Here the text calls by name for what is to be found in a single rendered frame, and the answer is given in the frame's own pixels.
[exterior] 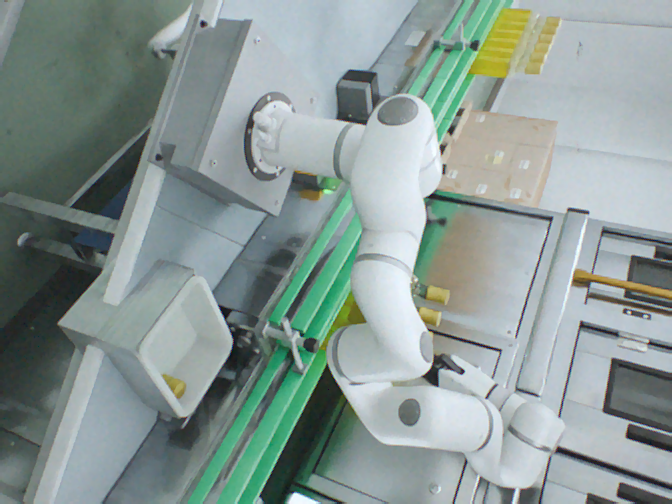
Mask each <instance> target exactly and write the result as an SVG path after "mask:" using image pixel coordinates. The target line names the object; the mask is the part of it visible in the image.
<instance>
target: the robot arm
mask: <svg viewBox="0 0 672 504"><path fill-rule="evenodd" d="M254 121H255V124H254V128H253V134H251V150H252V153H253V158H254V161H255V163H256V165H257V167H258V168H259V169H260V170H261V171H262V172H266V173H275V172H278V171H280V170H281V169H282V168H287V169H292V170H297V171H302V172H307V173H311V174H317V175H321V176H326V177H331V179H336V180H341V181H345V182H349V183H350V195H351V199H353V202H354V206H355V208H356V211H357V213H358V217H359V220H360V224H361V234H362V235H361V239H360V243H359V247H358V250H357V253H356V258H355V261H354V264H353V267H351V272H350V288H351V292H353V296H354V298H355V301H356V303H357V304H358V306H359V309H360V311H361V313H362V315H363V316H364V318H366V321H367V323H364V324H358V325H348V326H344V327H341V328H340V329H337V330H336V331H335V333H334V334H333V335H332V336H331V338H330V340H329V342H328V347H326V361H328V365H329V367H330V370H331V372H332V374H333V376H334V378H335V380H336V382H337V384H338V385H340V387H341V389H342V390H343V392H344V394H345V396H346V398H347V399H348V401H349V402H350V404H352V407H353V408H354V410H355V412H356V413H357V415H358V416H359V419H360V420H361V421H362V423H364V424H365V426H366V427H367V429H368V430H369V432H370V433H371V434H372V435H373V436H374V437H376V438H377V440H379V441H380V442H382V443H384V444H389V445H405V446H420V447H430V448H438V450H445V451H454V452H462V453H464V455H465V457H466V460H467V462H469V464H470V465H471V466H472V468H473V470H474V471H475V472H476V473H477V474H478V475H481V476H482V477H484V478H485V480H487V481H488V482H492V483H494V484H496V485H499V486H503V487H512V489H526V487H527V488H528V486H530V485H531V484H532V483H534V482H535V481H536V480H537V478H538V475H539V473H540V471H541V469H542V467H543V464H544V462H546V460H547V458H548V457H550V456H551V455H552V454H553V452H554V451H555V449H556V447H558V446H559V445H560V441H561V439H562V437H563V434H564V431H565V424H564V422H563V421H562V420H560V418H559V417H557V416H556V413H555V412H554V411H552V410H551V409H550V408H549V407H547V406H545V405H543V404H541V403H539V402H529V401H526V400H525V398H523V397H521V396H519V395H517V394H515V393H513V392H511V391H509V390H508V389H505V387H503V386H501V385H499V384H496V382H494V381H493V380H491V379H490V378H489V376H488V375H486V374H485V373H483V372H481V371H480V370H478V369H477V368H475V367H472V365H471V364H469V363H468V362H466V361H464V360H463V359H460V358H458V357H457V356H454V354H451V356H449V358H448V357H447V356H446V354H444V353H442V354H440V356H436V354H434V352H433V344H432V339H431V336H430V334H429V332H428V329H426V327H425V326H424V324H423V322H422V320H421V318H420V316H419V314H418V312H417V310H416V307H414V304H413V301H412V298H411V293H410V282H411V276H412V272H413V266H414V262H416V258H417V253H418V249H419V245H420V240H421V237H422V233H423V229H424V225H425V218H426V215H425V208H424V202H423V198H424V197H426V196H429V195H431V194H432V193H433V191H434V190H435V189H436V187H437V186H438V184H440V181H441V177H442V158H441V152H440V147H439V141H438V137H436V132H435V126H434V121H433V116H432V113H431V111H430V109H429V108H428V105H427V104H426V103H425V102H423V101H422V100H420V99H419V98H417V97H415V96H411V94H396V96H393V97H390V98H387V99H386V100H384V101H383V102H381V103H380V104H379V105H378V107H377V108H375V109H374V111H373V112H372V114H371V115H370V118H369V120H368V123H367V125H361V124H355V123H349V122H343V121H337V120H331V119H324V118H318V116H311V115H305V114H298V113H293V112H292V110H291V109H290V107H288V106H287V104H286V103H284V102H282V101H271V102H269V103H268V104H266V105H264V107H263V108H262V110H261V111H260V112H256V113H255V114H254ZM440 363H441V366H440V368H439V369H438V368H436V366H434V365H439V364H440ZM445 366H446V368H447V369H446V370H444V368H445ZM420 376H421V377H422V378H424V379H426V381H427V382H428V383H430V384H432V385H433V386H399V387H393V385H392V384H391V382H403V381H409V379H414V378H418V377H420ZM502 433H504V437H502Z"/></svg>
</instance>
